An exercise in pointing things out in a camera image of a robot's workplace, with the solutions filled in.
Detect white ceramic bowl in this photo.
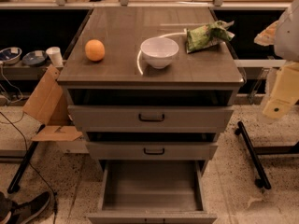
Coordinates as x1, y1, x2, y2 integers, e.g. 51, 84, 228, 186
140, 37, 179, 69

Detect grey drawer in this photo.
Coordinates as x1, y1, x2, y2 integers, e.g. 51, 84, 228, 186
68, 105, 233, 133
86, 142, 218, 161
87, 161, 217, 224

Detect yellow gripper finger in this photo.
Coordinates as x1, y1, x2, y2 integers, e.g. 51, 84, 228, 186
263, 62, 299, 119

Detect black floor cable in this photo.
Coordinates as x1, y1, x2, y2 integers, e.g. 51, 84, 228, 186
0, 110, 59, 224

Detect green jalapeno chip bag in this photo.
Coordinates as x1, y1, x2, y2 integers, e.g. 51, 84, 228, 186
186, 21, 235, 53

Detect dark blue bowl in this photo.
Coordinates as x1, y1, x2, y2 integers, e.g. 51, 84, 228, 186
22, 50, 48, 67

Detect bottom grey drawer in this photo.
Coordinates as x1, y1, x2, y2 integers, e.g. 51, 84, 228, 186
87, 161, 217, 224

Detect black stand leg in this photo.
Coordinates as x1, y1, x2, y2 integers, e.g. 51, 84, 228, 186
5, 129, 38, 194
235, 121, 271, 189

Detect grey drawer cabinet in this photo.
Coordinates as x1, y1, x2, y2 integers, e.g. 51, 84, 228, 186
58, 7, 242, 224

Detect black shoe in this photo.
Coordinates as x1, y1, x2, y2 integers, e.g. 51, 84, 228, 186
0, 191, 51, 224

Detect black left stand leg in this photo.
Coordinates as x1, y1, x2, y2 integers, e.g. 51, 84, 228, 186
5, 129, 38, 194

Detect light rimmed bowl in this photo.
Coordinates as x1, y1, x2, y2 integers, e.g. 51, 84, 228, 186
0, 47, 22, 65

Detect black right stand leg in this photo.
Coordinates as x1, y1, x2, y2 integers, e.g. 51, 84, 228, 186
235, 121, 271, 189

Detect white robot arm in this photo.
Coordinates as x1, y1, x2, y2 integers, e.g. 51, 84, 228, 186
254, 0, 299, 120

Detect top grey drawer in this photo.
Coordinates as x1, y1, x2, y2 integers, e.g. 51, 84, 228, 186
68, 105, 233, 133

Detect brown cardboard box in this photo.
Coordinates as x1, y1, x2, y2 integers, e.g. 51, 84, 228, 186
22, 64, 82, 141

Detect middle grey drawer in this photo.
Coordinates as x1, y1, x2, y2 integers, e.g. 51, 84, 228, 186
86, 142, 218, 161

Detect orange fruit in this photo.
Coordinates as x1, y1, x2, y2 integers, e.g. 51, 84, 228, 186
85, 39, 105, 62

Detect white paper cup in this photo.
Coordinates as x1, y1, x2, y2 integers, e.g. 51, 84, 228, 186
46, 47, 63, 67

